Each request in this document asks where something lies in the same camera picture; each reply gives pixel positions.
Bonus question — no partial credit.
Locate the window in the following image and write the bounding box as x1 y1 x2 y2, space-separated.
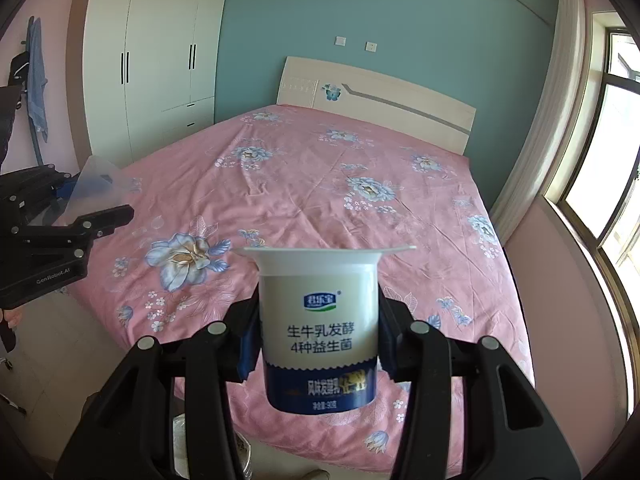
544 10 640 307

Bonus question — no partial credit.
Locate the pink floral bedsheet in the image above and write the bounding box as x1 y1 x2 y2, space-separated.
52 104 534 459

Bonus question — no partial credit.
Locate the white wardrobe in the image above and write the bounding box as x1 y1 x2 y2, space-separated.
70 0 229 169

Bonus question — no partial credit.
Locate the round trash bin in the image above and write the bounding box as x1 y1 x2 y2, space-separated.
172 412 252 480

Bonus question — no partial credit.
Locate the cream curtain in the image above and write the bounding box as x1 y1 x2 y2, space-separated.
491 0 587 247

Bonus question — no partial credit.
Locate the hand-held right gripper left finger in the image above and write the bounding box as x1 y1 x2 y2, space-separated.
52 297 264 480

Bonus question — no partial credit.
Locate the cream headboard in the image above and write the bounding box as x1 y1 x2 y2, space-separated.
276 56 476 154

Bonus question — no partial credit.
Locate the black hanging garment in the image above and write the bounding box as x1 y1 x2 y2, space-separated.
0 51 32 172

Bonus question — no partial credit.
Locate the white yogurt cup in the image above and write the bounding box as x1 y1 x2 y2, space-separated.
235 245 419 416

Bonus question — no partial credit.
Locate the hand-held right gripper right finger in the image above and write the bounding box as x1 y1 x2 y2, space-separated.
377 285 591 480

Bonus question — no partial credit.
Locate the blue hanging towel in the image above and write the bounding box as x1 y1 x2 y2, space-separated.
26 16 50 144

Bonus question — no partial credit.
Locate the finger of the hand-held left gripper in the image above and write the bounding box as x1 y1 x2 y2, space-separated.
0 162 77 222
9 204 135 262

